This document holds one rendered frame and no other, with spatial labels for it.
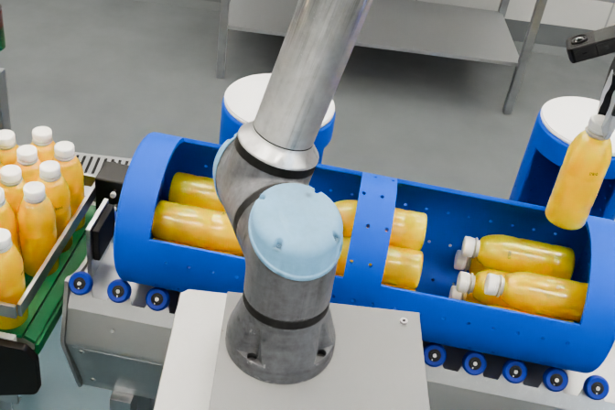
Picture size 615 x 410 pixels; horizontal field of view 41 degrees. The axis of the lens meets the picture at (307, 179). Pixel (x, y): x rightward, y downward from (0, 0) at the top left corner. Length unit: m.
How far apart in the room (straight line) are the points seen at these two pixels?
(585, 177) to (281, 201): 0.58
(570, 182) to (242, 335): 0.62
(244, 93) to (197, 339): 0.93
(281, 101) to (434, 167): 2.79
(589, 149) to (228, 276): 0.64
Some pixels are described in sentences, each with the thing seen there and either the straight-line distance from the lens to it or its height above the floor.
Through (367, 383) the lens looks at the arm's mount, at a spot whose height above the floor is 1.22.
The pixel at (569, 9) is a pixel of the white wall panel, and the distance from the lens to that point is 5.15.
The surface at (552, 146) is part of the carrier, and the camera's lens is 2.18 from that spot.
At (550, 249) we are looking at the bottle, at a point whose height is 1.14.
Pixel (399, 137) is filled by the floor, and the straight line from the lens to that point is 3.94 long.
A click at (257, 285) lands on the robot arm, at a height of 1.36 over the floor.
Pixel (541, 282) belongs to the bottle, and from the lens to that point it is 1.49.
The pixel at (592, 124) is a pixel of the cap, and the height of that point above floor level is 1.44.
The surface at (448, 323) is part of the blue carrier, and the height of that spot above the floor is 1.09.
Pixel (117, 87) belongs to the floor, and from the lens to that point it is 4.09.
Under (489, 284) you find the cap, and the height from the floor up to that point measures 1.12.
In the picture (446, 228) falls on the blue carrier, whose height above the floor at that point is 1.08.
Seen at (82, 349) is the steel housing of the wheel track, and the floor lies 0.82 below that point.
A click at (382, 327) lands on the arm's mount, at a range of 1.20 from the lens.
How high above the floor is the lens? 2.07
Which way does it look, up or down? 36 degrees down
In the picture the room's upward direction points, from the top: 9 degrees clockwise
